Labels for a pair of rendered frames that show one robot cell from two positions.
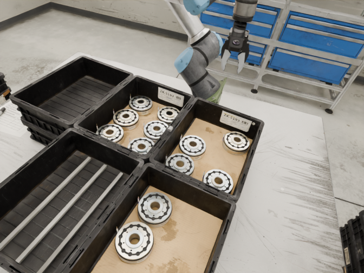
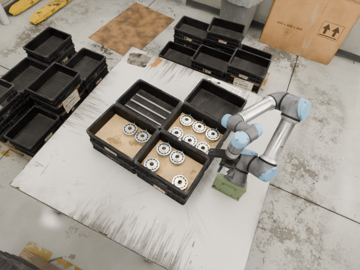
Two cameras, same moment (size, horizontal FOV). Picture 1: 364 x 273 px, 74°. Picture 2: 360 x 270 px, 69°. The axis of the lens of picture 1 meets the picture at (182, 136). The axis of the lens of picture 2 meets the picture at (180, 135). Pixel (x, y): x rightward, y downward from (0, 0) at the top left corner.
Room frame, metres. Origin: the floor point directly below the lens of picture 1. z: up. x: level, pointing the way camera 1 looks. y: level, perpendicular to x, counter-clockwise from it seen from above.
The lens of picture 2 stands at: (0.71, -0.87, 2.42)
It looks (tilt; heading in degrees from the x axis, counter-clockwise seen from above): 57 degrees down; 96
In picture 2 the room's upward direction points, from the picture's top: 8 degrees clockwise
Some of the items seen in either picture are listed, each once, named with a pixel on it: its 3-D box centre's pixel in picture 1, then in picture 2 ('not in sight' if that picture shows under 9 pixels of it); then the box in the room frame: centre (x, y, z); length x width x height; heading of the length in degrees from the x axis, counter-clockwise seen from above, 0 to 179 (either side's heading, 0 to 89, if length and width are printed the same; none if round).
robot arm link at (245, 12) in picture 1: (244, 8); (233, 150); (0.92, -0.15, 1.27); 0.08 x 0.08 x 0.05
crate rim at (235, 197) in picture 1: (212, 141); (172, 160); (0.60, -0.11, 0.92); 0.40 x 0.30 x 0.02; 161
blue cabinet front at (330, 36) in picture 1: (316, 50); not in sight; (2.31, -1.14, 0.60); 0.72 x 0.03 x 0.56; 78
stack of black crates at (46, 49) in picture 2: not in sight; (54, 58); (-0.98, 1.05, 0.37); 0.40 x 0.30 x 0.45; 78
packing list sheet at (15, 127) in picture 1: (24, 108); (221, 90); (0.84, 0.78, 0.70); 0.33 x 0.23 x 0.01; 168
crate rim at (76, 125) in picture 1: (140, 111); (195, 128); (0.70, 0.17, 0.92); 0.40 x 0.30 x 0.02; 161
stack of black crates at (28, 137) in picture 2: not in sight; (37, 132); (-0.75, 0.18, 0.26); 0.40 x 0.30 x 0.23; 78
